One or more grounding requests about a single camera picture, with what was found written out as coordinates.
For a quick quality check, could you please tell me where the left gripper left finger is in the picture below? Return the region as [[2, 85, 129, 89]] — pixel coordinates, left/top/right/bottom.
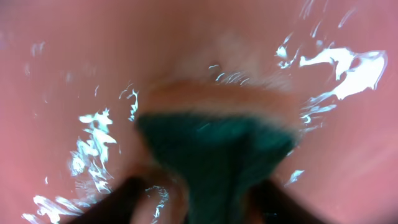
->
[[67, 177, 146, 224]]

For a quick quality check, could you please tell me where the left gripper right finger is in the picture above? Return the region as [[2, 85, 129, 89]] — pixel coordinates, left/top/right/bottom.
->
[[248, 180, 325, 224]]

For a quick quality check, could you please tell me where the dark tray with red liquid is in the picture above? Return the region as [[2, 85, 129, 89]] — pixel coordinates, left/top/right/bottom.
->
[[1, 1, 397, 223]]

